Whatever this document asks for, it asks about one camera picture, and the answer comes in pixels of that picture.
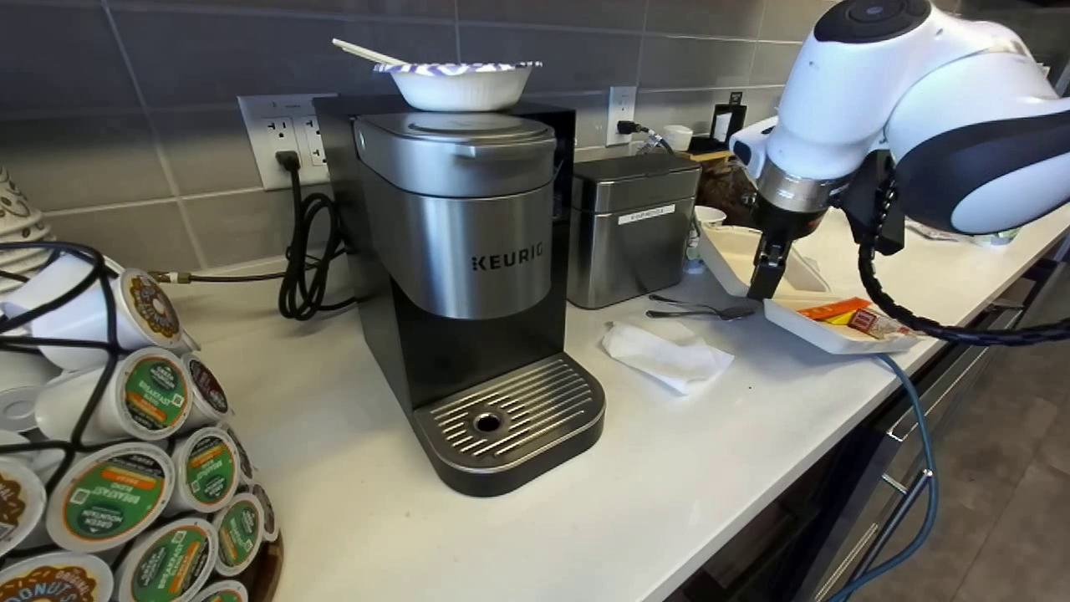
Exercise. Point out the green label coffee pod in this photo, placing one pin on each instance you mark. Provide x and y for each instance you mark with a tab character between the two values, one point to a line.
167	564
222	594
207	469
110	501
238	532
156	391

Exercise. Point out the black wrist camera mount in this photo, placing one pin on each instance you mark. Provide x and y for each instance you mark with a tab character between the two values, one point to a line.
871	201

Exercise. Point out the white wall outlet plate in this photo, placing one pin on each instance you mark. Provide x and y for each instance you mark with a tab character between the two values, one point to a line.
269	127
621	106

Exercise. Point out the small black device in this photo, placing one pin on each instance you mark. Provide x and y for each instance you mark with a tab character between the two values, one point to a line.
728	119

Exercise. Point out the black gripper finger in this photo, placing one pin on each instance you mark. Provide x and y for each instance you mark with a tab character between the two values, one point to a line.
783	264
759	270

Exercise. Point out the silver black Keurig coffee machine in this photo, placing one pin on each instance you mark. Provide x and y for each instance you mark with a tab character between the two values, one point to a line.
469	256

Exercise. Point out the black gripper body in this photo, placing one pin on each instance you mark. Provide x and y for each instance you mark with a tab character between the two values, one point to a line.
789	224

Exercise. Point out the stainless steel napkin dispenser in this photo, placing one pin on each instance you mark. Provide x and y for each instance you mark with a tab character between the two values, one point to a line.
631	228

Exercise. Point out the small white cup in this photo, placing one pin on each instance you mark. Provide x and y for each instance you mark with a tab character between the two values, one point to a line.
705	220

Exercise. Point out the black plug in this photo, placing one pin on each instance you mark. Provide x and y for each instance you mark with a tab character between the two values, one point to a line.
631	127

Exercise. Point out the white foam food container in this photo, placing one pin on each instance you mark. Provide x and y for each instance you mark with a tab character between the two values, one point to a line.
829	338

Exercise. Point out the white plastic spoon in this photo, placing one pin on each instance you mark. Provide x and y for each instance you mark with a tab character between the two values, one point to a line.
363	52

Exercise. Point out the dark label coffee pod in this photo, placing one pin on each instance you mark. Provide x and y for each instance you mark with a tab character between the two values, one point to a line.
207	390

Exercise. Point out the white paper napkin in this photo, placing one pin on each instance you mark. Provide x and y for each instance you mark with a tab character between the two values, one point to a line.
663	357

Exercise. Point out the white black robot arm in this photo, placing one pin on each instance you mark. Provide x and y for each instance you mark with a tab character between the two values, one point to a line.
889	100

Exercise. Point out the brown label coffee pod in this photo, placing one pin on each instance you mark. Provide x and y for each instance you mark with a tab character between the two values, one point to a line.
51	584
13	505
150	306

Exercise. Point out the white foam bowl purple print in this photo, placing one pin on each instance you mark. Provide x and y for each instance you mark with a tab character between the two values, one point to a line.
457	89

